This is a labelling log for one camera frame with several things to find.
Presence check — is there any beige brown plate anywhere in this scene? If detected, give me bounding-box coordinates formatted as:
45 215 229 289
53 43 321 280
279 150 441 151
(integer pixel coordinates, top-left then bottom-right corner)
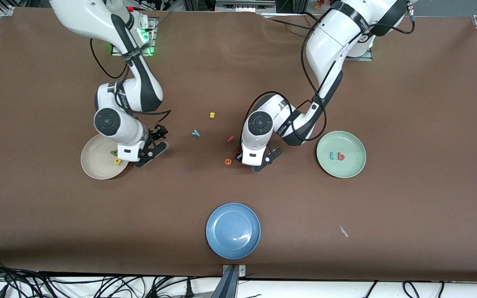
80 133 131 180

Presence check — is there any blue plate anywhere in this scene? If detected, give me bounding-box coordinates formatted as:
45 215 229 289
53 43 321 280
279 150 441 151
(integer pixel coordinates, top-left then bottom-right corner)
205 202 261 260

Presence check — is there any green plate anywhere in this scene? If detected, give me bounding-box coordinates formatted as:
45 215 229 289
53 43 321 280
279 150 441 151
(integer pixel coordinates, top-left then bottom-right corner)
316 130 366 179

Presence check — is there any brown table cover sheet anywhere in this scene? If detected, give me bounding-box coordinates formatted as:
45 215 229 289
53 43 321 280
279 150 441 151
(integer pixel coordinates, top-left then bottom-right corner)
0 7 477 283

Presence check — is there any silver metal box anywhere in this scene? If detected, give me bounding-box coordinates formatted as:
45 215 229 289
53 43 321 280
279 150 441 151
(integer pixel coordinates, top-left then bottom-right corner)
215 0 277 11

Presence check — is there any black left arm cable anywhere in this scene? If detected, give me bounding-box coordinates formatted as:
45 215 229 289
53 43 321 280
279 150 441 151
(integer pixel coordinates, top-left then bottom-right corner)
246 17 415 143

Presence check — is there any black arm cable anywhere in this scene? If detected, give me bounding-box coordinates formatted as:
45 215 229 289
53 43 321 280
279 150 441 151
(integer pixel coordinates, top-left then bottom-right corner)
89 36 172 130
246 17 415 143

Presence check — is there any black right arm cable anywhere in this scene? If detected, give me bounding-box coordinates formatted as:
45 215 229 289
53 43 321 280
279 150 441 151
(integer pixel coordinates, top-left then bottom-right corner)
89 36 172 130

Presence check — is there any silver metal bracket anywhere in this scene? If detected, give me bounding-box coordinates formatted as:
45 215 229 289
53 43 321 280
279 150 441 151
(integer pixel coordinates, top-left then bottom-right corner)
222 264 247 277

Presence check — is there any dark grey mount pole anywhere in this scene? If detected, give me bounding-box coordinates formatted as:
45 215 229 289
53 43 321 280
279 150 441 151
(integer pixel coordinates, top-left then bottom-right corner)
211 265 239 298

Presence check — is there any left arm silver base plate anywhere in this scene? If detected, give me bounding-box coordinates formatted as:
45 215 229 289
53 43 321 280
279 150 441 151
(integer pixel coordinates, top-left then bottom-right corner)
344 45 374 62

